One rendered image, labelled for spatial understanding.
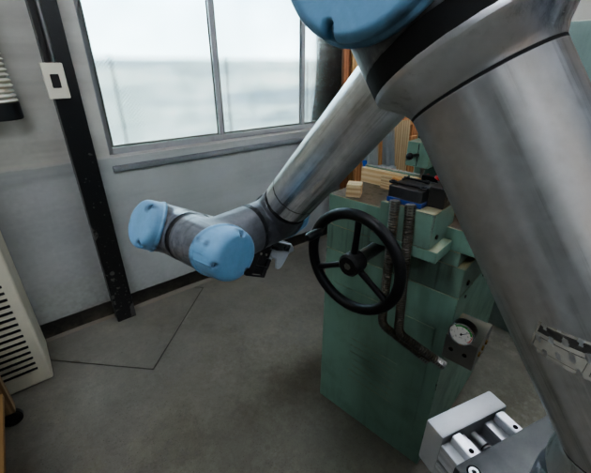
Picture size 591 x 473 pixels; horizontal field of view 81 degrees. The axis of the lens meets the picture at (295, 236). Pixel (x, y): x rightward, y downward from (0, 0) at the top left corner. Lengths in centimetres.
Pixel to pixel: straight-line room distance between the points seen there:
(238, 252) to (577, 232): 36
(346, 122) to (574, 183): 25
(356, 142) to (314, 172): 7
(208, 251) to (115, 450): 126
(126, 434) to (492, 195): 157
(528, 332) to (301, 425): 135
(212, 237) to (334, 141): 19
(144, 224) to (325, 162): 27
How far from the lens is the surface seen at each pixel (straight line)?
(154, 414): 167
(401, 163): 274
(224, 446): 152
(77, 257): 205
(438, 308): 106
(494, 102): 21
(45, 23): 178
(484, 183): 21
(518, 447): 60
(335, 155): 43
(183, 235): 49
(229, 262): 46
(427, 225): 86
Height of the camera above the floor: 126
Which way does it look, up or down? 26 degrees down
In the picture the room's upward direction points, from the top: straight up
